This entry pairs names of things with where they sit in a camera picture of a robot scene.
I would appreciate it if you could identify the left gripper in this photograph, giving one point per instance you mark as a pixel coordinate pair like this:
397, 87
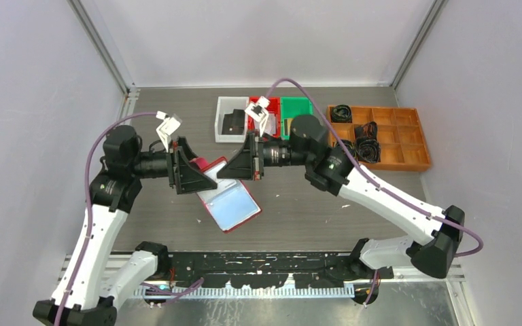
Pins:
189, 177

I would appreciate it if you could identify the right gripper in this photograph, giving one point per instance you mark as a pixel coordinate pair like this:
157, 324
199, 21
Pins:
245, 165

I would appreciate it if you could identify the red card holder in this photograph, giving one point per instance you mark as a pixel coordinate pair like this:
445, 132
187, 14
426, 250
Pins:
231, 204

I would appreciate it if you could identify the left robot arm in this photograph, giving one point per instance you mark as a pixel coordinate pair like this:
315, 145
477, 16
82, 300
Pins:
82, 296

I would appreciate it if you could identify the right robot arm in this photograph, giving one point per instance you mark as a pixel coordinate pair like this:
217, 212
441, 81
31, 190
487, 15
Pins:
432, 235

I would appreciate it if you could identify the black card in white bin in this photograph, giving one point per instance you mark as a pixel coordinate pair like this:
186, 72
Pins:
234, 123

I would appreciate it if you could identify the white card in red bin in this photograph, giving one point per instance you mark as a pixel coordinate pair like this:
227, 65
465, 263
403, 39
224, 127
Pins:
270, 125

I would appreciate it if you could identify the white plastic bin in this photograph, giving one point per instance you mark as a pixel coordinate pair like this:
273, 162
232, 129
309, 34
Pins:
225, 104

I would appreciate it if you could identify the red plastic bin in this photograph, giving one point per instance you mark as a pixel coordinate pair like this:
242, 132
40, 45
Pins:
273, 108

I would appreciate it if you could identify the green plastic bin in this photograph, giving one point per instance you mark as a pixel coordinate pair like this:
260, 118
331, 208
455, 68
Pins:
290, 108

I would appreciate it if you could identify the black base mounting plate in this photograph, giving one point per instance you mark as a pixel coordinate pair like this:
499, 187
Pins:
261, 270

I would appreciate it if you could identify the rolled black belt lower left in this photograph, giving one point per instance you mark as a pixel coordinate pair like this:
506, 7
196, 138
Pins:
350, 147

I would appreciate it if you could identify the rolled black belt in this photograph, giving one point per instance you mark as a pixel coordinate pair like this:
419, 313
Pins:
341, 114
366, 131
368, 150
350, 147

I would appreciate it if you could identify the rolled black belt top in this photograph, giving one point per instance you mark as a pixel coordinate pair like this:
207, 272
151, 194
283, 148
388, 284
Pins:
341, 114

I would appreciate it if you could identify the rolled black belt lower right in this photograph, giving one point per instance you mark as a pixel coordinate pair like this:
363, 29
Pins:
368, 150

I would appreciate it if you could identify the rolled black belt middle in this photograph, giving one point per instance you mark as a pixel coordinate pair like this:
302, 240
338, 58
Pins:
366, 131

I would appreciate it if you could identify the orange compartment tray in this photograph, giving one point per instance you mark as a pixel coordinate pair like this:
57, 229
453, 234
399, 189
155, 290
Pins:
400, 136

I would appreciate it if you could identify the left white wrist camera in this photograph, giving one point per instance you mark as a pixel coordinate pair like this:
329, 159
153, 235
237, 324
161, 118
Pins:
169, 124

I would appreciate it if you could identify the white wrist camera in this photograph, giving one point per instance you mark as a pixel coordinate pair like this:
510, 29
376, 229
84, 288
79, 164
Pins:
169, 124
258, 112

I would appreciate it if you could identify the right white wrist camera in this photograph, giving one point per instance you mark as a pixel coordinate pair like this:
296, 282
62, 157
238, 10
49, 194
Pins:
258, 112

